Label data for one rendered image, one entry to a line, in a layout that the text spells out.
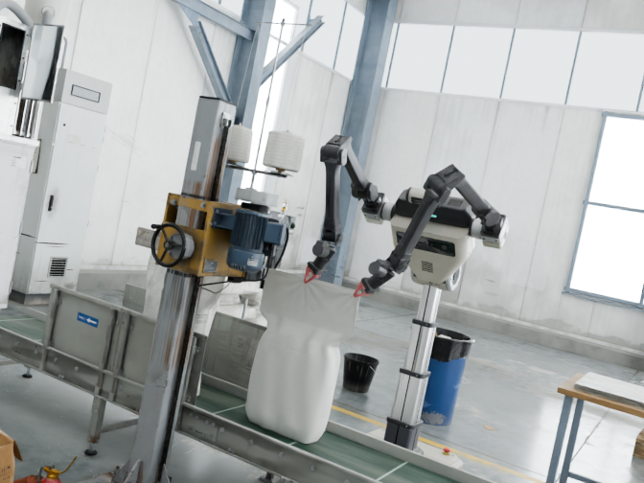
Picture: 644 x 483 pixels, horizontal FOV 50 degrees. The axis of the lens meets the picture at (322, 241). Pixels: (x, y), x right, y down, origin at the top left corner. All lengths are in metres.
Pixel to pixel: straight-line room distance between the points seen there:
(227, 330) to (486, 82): 8.46
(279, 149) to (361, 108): 9.05
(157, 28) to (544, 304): 6.70
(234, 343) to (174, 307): 0.83
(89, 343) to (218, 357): 0.67
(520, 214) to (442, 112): 2.13
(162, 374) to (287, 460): 0.63
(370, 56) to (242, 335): 8.93
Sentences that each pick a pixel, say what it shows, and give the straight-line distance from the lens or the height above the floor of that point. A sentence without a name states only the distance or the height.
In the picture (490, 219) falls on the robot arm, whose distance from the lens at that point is 3.00.
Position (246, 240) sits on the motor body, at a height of 1.21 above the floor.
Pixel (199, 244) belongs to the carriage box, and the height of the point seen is 1.15.
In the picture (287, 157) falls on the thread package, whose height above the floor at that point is 1.58.
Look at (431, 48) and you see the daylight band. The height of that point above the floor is 4.32.
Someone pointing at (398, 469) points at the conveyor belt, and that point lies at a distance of 3.07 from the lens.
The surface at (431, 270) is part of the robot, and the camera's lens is 3.34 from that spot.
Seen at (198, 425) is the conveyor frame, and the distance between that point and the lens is 3.20.
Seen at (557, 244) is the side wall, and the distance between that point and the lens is 10.84.
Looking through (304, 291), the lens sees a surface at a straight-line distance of 3.10.
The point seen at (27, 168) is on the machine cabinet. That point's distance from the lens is 5.63.
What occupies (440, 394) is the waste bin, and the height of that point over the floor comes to 0.24.
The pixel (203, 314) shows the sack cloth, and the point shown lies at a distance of 3.37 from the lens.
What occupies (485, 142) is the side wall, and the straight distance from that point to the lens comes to 11.28.
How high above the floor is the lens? 1.41
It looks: 3 degrees down
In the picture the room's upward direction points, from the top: 11 degrees clockwise
